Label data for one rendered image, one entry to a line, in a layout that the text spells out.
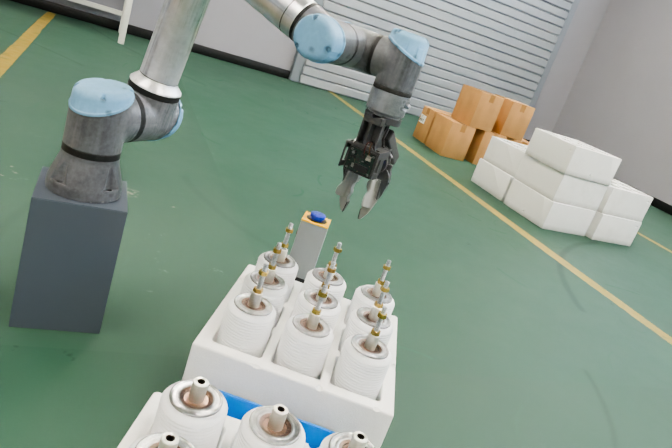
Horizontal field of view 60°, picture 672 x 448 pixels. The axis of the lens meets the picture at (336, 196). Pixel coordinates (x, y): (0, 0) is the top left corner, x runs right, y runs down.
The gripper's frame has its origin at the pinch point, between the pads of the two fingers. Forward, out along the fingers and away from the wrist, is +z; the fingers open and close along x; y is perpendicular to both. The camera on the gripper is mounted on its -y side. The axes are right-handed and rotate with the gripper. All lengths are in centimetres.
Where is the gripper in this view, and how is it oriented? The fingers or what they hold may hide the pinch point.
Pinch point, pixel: (354, 208)
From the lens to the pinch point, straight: 116.5
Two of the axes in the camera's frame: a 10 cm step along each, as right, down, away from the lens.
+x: 8.5, 4.0, -3.4
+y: -4.2, 1.4, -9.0
